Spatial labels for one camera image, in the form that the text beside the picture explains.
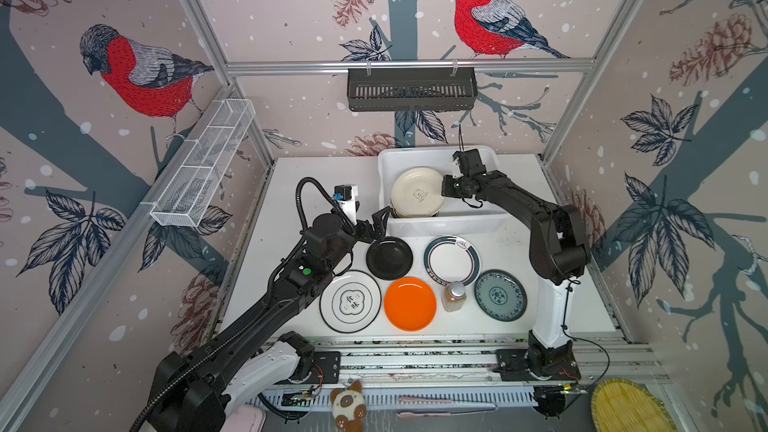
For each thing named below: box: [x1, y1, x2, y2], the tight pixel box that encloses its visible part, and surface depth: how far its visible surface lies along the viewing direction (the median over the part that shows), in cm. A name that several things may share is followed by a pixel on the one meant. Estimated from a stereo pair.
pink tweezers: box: [397, 396, 499, 418], surface depth 71 cm
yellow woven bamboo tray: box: [591, 378, 678, 432], surface depth 68 cm
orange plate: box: [384, 276, 437, 332], surface depth 85 cm
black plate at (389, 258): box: [366, 237, 414, 280], surface depth 94 cm
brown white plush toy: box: [330, 380, 367, 432], surface depth 67 cm
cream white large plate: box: [391, 167, 445, 218], surface depth 105 cm
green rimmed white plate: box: [423, 234, 482, 287], surface depth 94 cm
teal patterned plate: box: [474, 269, 528, 322], surface depth 87 cm
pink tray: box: [220, 404, 267, 432], surface depth 67 cm
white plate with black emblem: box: [319, 269, 382, 334], surface depth 85 cm
